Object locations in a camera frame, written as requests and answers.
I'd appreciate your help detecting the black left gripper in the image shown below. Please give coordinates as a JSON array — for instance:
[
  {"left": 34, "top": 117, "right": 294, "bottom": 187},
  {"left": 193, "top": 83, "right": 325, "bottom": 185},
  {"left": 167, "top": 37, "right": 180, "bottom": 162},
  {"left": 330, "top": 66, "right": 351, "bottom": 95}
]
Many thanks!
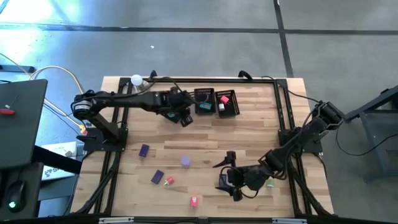
[{"left": 161, "top": 86, "right": 195, "bottom": 128}]

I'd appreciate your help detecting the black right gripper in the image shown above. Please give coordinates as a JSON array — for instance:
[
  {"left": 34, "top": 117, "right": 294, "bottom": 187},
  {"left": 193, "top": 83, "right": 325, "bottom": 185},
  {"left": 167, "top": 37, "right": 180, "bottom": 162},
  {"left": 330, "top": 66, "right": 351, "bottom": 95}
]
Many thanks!
[{"left": 212, "top": 150, "right": 272, "bottom": 202}]

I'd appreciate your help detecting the black plastic mesh basket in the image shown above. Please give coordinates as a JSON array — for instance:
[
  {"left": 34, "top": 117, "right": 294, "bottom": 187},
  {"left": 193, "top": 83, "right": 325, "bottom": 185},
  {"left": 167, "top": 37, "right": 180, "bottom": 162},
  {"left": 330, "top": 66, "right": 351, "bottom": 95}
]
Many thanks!
[
  {"left": 194, "top": 88, "right": 216, "bottom": 115},
  {"left": 215, "top": 89, "right": 241, "bottom": 119},
  {"left": 160, "top": 91, "right": 187, "bottom": 124}
]

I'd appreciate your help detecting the white light bulb brass base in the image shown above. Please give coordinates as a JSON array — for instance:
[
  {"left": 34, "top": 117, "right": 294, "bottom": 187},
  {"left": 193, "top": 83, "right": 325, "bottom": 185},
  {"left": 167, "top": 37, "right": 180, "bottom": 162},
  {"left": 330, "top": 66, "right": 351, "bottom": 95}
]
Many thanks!
[{"left": 130, "top": 73, "right": 150, "bottom": 94}]

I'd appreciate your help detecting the black rig crossbeam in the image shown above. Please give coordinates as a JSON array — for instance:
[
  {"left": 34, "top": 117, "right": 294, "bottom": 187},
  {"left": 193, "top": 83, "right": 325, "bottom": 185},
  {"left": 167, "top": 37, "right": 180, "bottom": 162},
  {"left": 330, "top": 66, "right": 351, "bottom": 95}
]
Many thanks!
[{"left": 0, "top": 213, "right": 398, "bottom": 224}]

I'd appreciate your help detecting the black desk crossbar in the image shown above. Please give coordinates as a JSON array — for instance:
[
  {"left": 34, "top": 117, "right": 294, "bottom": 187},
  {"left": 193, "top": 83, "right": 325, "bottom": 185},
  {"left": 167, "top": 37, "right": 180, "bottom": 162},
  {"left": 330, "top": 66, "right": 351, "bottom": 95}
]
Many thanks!
[{"left": 32, "top": 145, "right": 83, "bottom": 175}]

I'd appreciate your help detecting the white printed carton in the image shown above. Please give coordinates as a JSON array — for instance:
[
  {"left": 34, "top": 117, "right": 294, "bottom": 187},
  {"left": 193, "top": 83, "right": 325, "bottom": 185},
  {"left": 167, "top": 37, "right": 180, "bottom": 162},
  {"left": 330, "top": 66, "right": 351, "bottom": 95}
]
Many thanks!
[{"left": 40, "top": 141, "right": 78, "bottom": 182}]

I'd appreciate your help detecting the blue grey metal stand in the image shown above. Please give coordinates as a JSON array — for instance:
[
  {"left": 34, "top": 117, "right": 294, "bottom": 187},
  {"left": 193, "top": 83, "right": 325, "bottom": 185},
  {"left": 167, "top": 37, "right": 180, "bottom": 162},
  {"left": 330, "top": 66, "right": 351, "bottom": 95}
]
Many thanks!
[{"left": 341, "top": 84, "right": 398, "bottom": 183}]

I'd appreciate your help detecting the dark grey desk panel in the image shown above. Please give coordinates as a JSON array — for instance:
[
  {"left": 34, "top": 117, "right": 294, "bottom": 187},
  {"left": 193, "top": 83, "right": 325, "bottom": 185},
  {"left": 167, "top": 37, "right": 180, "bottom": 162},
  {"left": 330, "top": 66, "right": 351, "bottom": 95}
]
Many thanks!
[{"left": 0, "top": 78, "right": 49, "bottom": 170}]

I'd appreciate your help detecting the black mouse desk surface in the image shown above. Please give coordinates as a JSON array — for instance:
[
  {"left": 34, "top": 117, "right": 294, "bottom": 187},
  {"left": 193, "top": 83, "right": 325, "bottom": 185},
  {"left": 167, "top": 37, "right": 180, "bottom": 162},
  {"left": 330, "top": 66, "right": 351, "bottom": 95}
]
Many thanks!
[{"left": 0, "top": 161, "right": 44, "bottom": 218}]

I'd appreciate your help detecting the black flat floor bar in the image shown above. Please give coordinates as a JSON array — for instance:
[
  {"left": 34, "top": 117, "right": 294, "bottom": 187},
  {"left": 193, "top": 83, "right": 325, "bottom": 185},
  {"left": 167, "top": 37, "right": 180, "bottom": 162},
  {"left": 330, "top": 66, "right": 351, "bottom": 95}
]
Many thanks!
[{"left": 0, "top": 64, "right": 37, "bottom": 74}]

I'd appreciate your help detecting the black computer mouse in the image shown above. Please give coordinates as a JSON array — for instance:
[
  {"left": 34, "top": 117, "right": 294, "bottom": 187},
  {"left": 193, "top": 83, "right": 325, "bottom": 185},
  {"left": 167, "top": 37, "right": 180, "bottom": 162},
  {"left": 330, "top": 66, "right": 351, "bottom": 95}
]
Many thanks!
[{"left": 4, "top": 179, "right": 27, "bottom": 213}]

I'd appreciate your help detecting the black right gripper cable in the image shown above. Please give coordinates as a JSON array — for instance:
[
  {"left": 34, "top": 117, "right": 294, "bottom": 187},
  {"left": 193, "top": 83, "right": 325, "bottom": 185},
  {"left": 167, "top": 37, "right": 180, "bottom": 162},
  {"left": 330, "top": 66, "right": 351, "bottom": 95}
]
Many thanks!
[{"left": 219, "top": 166, "right": 261, "bottom": 200}]

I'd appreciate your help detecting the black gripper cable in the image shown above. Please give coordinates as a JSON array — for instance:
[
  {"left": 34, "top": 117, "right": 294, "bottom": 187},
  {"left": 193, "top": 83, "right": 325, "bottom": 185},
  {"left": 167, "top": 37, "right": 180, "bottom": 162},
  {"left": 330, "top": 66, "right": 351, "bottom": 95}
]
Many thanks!
[
  {"left": 219, "top": 166, "right": 261, "bottom": 200},
  {"left": 141, "top": 77, "right": 210, "bottom": 104}
]

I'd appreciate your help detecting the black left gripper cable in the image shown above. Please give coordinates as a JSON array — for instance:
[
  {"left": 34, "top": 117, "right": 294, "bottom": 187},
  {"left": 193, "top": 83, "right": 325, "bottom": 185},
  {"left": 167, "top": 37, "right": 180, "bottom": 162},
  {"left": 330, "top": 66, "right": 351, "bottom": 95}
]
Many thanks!
[{"left": 141, "top": 77, "right": 210, "bottom": 104}]

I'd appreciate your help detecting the silver metal bracket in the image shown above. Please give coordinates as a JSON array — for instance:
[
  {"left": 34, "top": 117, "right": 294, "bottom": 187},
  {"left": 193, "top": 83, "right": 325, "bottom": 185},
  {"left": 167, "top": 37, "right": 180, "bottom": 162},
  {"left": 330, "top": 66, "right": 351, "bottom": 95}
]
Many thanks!
[
  {"left": 98, "top": 217, "right": 135, "bottom": 224},
  {"left": 272, "top": 217, "right": 308, "bottom": 224}
]

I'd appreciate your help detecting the black aluminium table frame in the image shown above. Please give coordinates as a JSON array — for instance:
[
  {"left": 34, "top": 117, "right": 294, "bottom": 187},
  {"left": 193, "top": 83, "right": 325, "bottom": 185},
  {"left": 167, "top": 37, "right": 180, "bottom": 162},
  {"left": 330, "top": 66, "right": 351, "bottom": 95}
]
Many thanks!
[{"left": 70, "top": 76, "right": 335, "bottom": 218}]

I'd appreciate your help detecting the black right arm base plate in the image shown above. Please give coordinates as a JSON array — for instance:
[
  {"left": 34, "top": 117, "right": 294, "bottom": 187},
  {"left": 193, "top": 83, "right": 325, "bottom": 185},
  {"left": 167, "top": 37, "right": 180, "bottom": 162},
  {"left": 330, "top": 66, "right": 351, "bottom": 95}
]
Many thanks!
[{"left": 278, "top": 129, "right": 330, "bottom": 154}]

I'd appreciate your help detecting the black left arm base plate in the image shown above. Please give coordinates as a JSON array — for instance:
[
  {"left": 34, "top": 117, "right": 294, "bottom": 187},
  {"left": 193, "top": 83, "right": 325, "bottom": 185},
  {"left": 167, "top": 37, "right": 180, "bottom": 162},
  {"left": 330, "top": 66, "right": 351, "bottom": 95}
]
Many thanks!
[{"left": 76, "top": 127, "right": 129, "bottom": 152}]

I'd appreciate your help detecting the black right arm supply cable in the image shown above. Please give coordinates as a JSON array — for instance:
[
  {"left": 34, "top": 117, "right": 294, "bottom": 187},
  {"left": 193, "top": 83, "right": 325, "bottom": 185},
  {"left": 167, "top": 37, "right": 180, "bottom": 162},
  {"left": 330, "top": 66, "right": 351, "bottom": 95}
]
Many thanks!
[{"left": 285, "top": 88, "right": 322, "bottom": 105}]

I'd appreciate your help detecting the yellow extension cable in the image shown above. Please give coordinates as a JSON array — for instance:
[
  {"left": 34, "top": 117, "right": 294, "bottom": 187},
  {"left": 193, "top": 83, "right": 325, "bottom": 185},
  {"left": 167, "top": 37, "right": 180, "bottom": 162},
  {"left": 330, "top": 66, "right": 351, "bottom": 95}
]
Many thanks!
[{"left": 0, "top": 52, "right": 90, "bottom": 131}]

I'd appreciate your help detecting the black floor cable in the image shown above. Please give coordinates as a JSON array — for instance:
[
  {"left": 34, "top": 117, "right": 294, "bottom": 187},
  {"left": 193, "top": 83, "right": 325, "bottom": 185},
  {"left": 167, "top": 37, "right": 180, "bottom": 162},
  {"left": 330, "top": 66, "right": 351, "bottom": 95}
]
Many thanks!
[{"left": 335, "top": 116, "right": 398, "bottom": 157}]

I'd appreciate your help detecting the red handled screwdriver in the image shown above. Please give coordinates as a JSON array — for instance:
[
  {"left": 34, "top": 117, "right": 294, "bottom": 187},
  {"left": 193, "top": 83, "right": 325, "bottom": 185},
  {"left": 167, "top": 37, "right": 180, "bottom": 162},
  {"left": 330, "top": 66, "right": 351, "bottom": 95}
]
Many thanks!
[{"left": 0, "top": 93, "right": 20, "bottom": 116}]

